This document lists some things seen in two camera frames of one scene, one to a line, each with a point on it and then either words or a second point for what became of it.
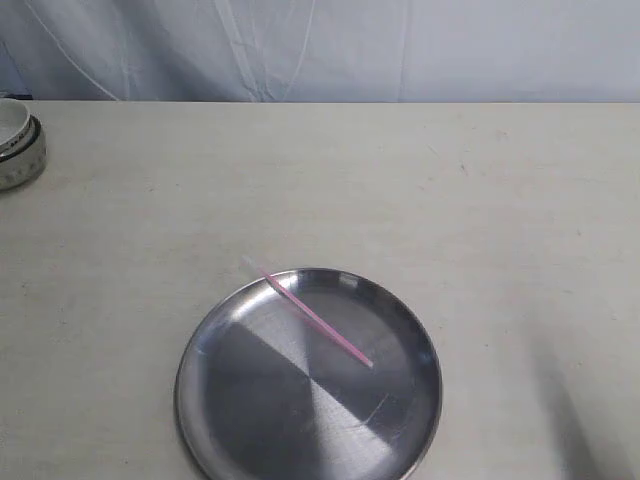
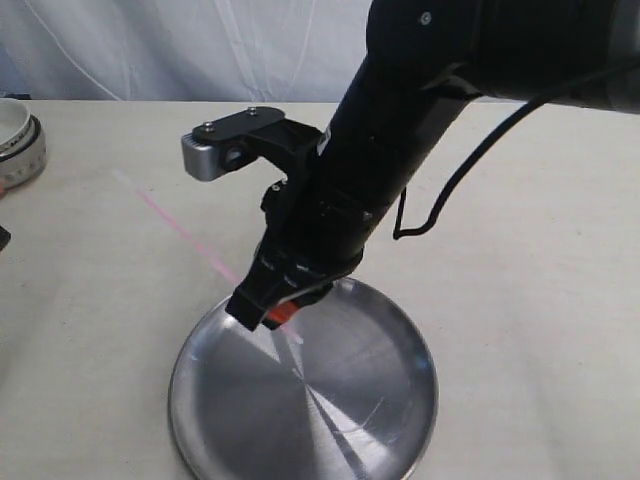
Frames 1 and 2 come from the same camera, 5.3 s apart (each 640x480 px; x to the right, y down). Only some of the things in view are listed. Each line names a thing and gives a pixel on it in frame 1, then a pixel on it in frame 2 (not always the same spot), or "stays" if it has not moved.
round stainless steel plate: x=264 y=392 stays
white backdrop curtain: x=320 y=50 stays
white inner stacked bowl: x=15 y=119 stays
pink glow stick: x=308 y=311 to x=288 y=330
